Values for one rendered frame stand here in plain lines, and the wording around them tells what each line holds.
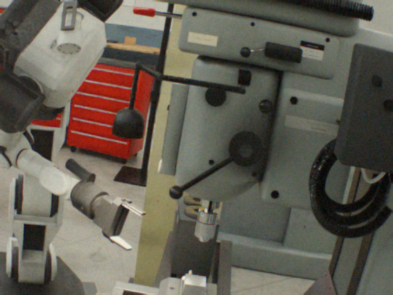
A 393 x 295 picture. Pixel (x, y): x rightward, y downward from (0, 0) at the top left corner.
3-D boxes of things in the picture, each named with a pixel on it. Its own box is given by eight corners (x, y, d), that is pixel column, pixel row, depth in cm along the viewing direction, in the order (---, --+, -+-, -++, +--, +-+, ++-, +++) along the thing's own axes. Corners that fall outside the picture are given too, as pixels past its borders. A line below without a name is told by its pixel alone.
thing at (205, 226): (194, 230, 142) (198, 208, 141) (213, 233, 142) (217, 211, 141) (194, 237, 137) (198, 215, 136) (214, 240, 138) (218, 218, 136)
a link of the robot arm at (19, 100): (-18, 116, 151) (-16, 96, 139) (0, 93, 155) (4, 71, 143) (14, 139, 153) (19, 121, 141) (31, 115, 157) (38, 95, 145)
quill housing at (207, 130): (168, 200, 127) (192, 53, 120) (177, 174, 147) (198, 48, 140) (255, 215, 127) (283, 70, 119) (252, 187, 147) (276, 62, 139)
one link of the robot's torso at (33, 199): (11, 207, 200) (22, 79, 194) (57, 211, 206) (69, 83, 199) (11, 220, 186) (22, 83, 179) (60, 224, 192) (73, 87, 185)
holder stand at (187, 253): (170, 273, 174) (180, 215, 170) (169, 245, 196) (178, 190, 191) (208, 278, 175) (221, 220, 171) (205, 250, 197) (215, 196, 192)
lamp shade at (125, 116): (109, 129, 135) (112, 103, 134) (137, 131, 138) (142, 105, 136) (116, 138, 129) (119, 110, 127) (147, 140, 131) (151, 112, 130)
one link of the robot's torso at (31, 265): (6, 263, 219) (10, 168, 195) (53, 267, 225) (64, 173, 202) (5, 291, 206) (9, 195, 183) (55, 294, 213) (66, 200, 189)
